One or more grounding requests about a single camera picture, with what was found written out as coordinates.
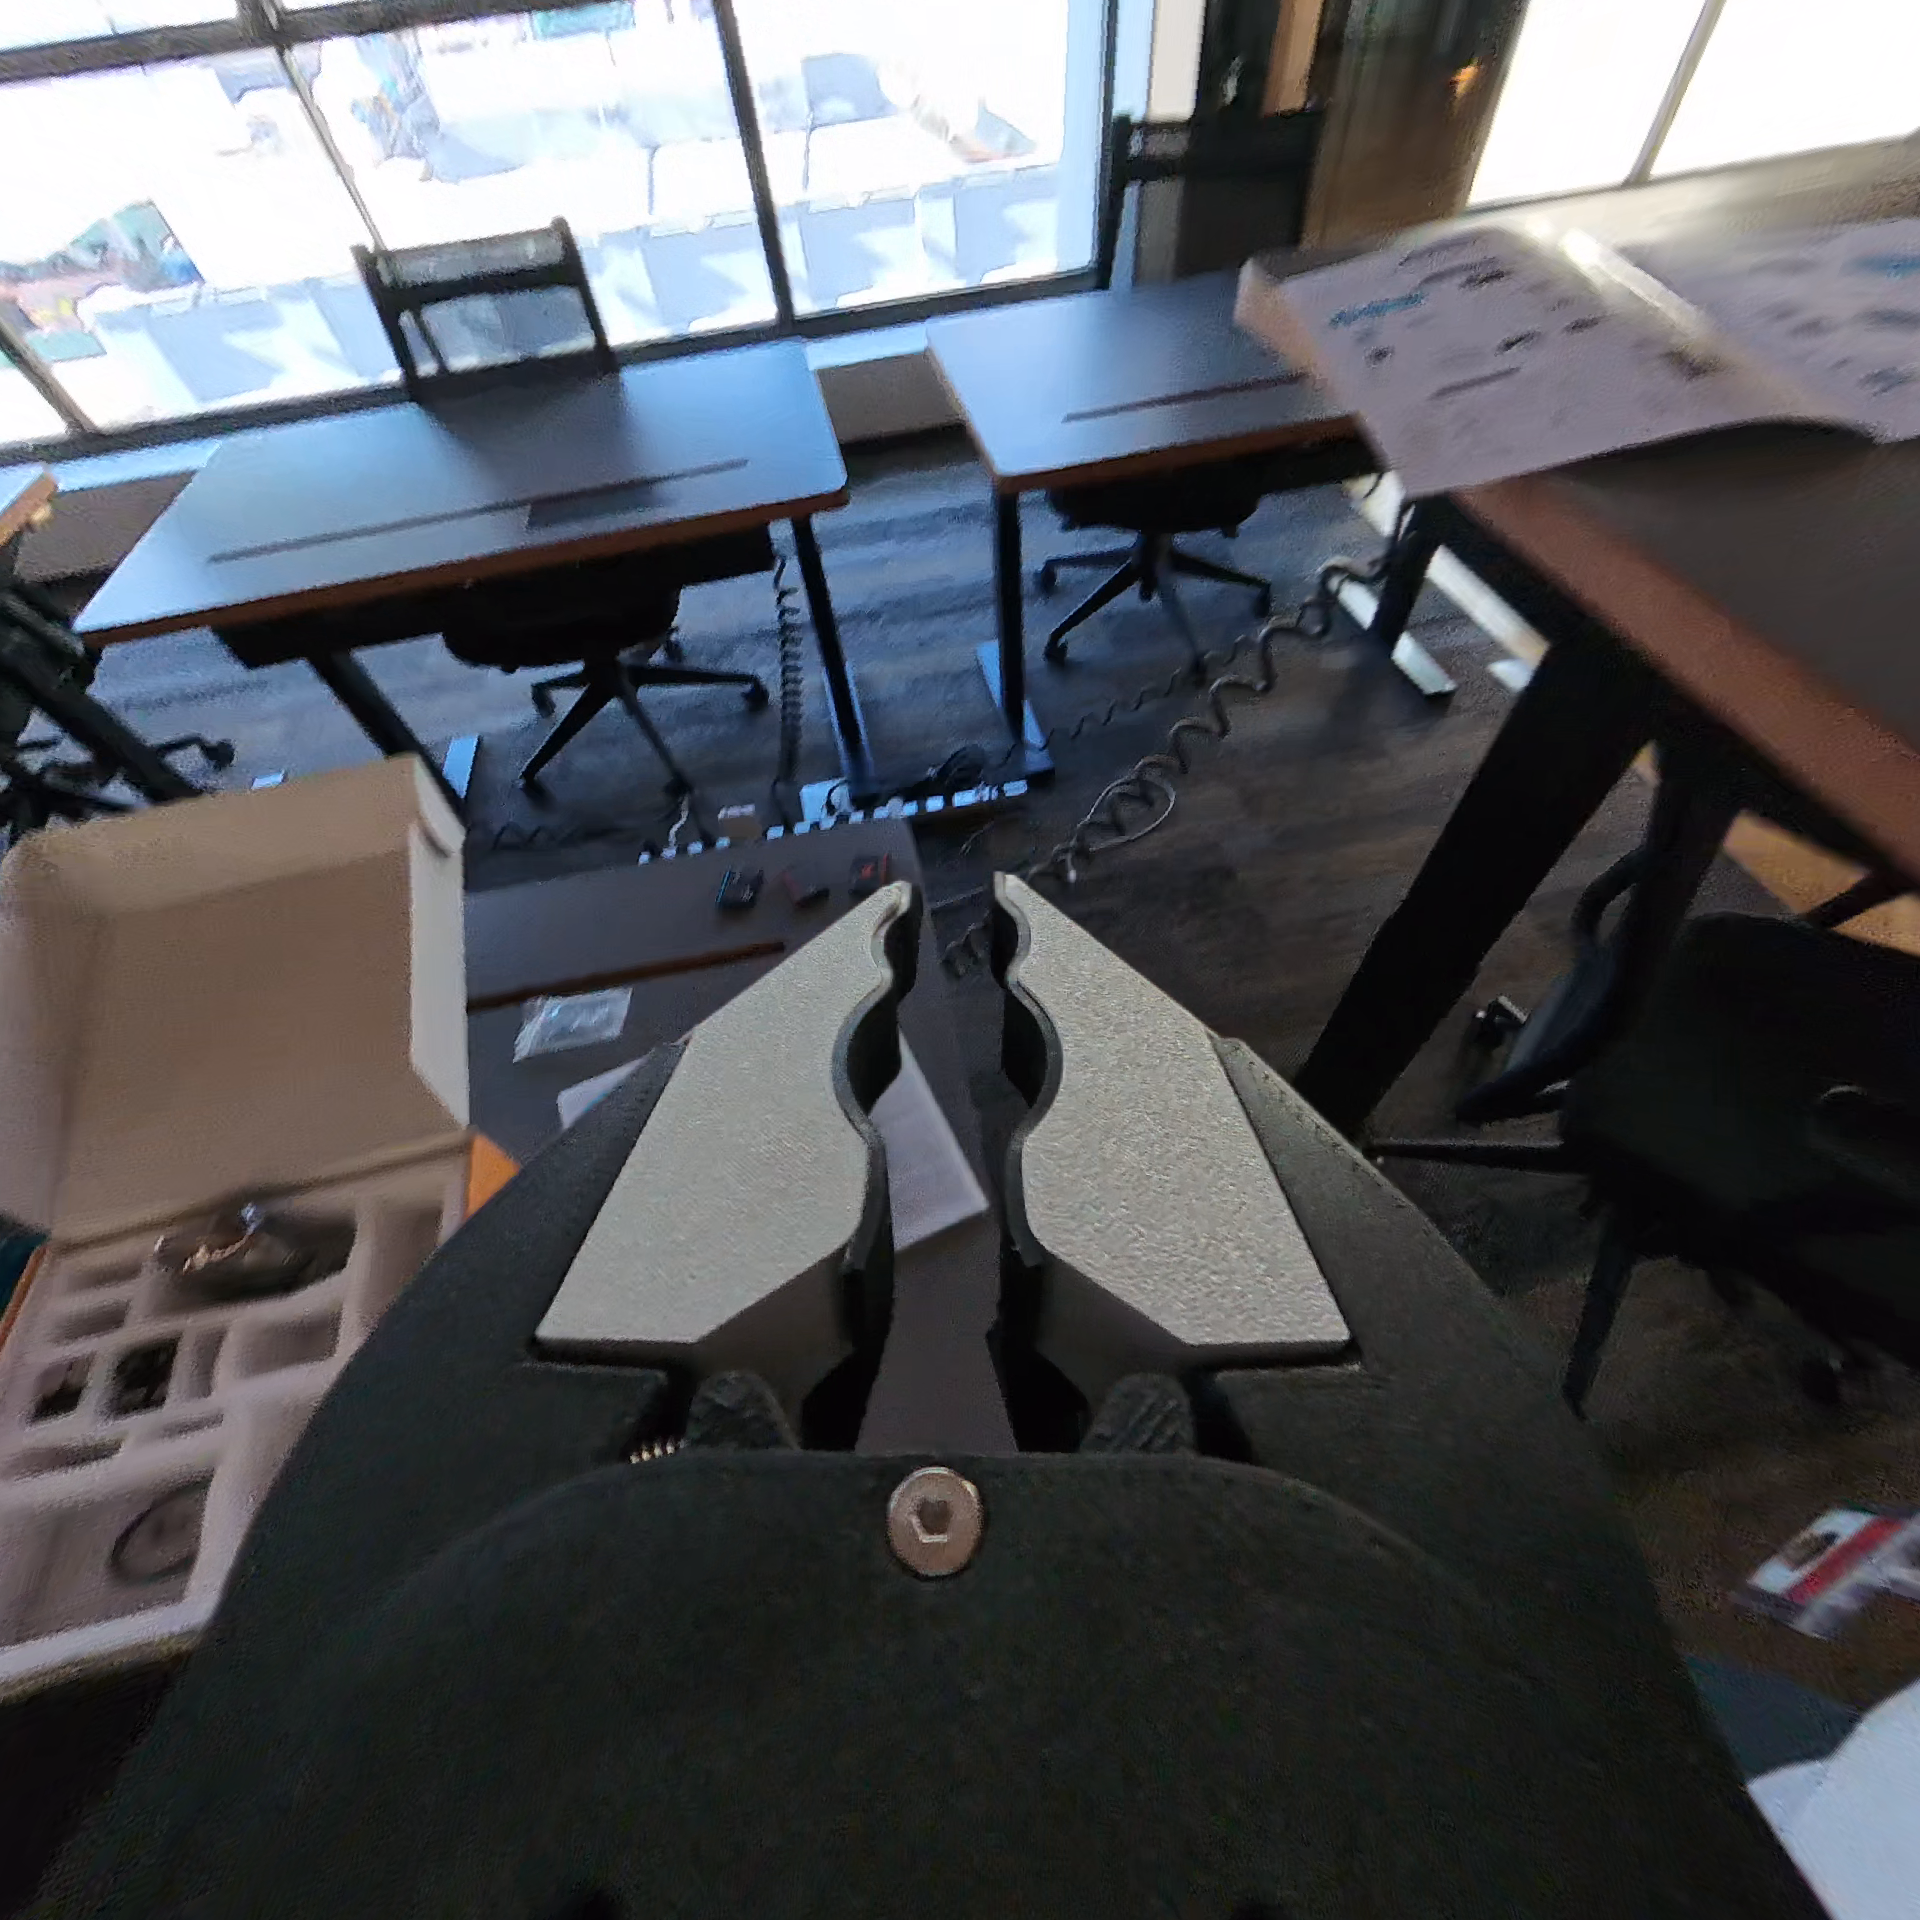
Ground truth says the dark glass door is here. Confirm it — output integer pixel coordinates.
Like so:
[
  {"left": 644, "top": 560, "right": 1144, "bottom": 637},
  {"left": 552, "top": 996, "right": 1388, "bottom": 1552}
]
[{"left": 1109, "top": 0, "right": 1502, "bottom": 288}]

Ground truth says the black tripod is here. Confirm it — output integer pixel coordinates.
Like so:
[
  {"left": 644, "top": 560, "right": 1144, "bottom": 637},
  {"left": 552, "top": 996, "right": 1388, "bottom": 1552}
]
[{"left": 0, "top": 576, "right": 240, "bottom": 849}]

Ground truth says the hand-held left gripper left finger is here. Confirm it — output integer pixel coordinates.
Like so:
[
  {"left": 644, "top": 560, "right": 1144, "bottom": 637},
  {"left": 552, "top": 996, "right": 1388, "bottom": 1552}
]
[{"left": 533, "top": 878, "right": 924, "bottom": 1412}]

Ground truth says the clear plastic bag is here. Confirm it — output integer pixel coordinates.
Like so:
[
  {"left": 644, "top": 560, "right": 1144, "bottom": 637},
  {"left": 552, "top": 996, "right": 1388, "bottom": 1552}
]
[{"left": 512, "top": 989, "right": 636, "bottom": 1064}]

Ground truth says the white printed leaflet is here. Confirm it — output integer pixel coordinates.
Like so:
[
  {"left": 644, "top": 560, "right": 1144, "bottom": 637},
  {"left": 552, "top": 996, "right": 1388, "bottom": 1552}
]
[{"left": 862, "top": 1031, "right": 996, "bottom": 1250}]

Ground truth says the large window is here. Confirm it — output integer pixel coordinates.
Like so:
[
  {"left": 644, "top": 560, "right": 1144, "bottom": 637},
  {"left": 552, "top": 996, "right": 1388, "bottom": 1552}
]
[
  {"left": 1461, "top": 0, "right": 1920, "bottom": 204},
  {"left": 0, "top": 0, "right": 1120, "bottom": 452}
]

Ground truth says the printed instruction manual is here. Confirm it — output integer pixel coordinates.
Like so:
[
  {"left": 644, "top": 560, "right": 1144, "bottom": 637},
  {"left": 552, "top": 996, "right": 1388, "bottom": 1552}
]
[{"left": 1274, "top": 215, "right": 1920, "bottom": 498}]

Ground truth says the black wire loop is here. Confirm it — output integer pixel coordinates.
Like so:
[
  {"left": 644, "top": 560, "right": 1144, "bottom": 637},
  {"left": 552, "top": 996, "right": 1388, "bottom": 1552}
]
[{"left": 107, "top": 1475, "right": 212, "bottom": 1584}]

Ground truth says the white power strip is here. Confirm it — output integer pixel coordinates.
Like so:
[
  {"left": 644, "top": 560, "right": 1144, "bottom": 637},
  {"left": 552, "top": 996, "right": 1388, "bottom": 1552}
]
[{"left": 636, "top": 779, "right": 1052, "bottom": 864}]

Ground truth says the red black packet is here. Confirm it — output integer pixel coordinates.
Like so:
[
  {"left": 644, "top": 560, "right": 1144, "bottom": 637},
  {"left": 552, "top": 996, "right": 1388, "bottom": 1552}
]
[{"left": 1732, "top": 1505, "right": 1920, "bottom": 1644}]

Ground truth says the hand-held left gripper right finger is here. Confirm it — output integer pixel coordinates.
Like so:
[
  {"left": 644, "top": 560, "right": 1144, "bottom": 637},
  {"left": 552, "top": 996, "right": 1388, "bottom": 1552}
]
[{"left": 990, "top": 872, "right": 1355, "bottom": 1412}]

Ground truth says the orange white cardboard box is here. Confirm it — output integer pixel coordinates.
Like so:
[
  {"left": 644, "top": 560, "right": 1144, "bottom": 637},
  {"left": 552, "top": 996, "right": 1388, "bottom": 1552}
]
[{"left": 0, "top": 755, "right": 519, "bottom": 1697}]

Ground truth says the shiny foil bag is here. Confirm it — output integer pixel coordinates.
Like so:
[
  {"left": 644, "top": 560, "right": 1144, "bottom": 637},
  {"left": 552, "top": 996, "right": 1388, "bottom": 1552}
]
[{"left": 149, "top": 1200, "right": 353, "bottom": 1300}]

